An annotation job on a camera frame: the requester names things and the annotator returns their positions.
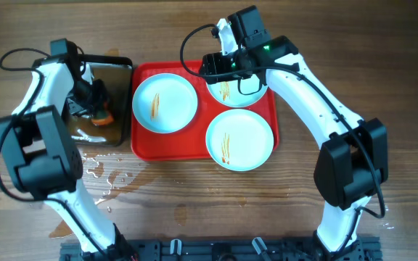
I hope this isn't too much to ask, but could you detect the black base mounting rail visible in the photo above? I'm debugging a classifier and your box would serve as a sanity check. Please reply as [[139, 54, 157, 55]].
[[59, 236, 383, 261]]

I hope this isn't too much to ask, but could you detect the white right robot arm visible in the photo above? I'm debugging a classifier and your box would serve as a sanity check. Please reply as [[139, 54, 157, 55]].
[[198, 36, 388, 260]]

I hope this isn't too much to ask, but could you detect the black water tray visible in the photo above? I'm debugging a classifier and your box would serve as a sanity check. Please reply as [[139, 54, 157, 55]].
[[62, 54, 134, 146]]

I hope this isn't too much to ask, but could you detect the orange sponge with green scourer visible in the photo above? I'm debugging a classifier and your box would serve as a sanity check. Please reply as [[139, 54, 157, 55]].
[[91, 102, 114, 126]]

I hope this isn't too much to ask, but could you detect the light blue plate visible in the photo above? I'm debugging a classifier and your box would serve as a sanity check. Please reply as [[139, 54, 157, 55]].
[[206, 75, 268, 108], [132, 73, 198, 134], [205, 109, 274, 172]]

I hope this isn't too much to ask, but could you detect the red serving tray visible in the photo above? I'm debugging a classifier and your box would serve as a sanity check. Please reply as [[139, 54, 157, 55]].
[[130, 59, 280, 162]]

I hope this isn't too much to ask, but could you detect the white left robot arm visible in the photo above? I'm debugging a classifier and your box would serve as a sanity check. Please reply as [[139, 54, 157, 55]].
[[0, 57, 138, 260]]

